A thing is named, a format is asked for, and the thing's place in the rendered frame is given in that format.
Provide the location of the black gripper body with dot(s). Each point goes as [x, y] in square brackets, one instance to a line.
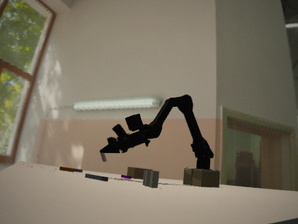
[120, 144]

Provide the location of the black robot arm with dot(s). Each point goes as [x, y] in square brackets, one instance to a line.
[152, 130]

